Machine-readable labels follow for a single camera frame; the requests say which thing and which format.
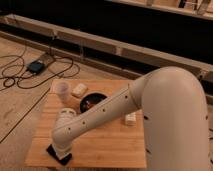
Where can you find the dark ceramic bowl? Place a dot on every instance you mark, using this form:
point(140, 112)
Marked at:
point(90, 100)

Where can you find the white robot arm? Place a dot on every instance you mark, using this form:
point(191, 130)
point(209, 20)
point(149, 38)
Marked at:
point(175, 112)

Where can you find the white block near cup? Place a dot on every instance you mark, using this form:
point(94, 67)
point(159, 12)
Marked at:
point(79, 90)

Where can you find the white block right side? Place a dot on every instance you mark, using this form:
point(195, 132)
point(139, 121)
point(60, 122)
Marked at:
point(130, 119)

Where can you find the translucent plastic cup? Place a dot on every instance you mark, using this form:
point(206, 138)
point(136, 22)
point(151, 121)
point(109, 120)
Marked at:
point(62, 89)

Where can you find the blue power adapter box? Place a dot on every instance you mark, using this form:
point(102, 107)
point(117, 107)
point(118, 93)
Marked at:
point(35, 67)

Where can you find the black flat phone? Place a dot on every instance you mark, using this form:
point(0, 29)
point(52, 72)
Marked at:
point(62, 161)

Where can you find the wooden shelf rail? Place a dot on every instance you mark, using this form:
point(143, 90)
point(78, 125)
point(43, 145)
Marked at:
point(114, 47)

